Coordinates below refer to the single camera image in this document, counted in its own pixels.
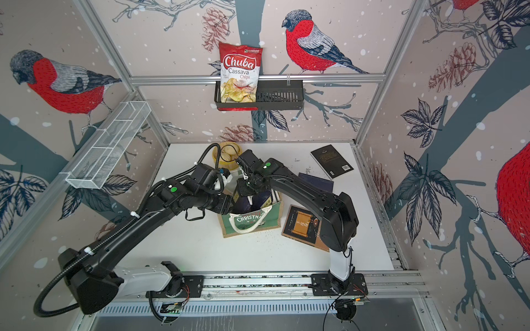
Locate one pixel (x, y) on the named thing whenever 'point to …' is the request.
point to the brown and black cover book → (303, 225)
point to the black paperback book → (331, 161)
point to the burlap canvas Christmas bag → (268, 216)
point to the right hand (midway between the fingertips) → (241, 190)
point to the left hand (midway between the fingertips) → (233, 199)
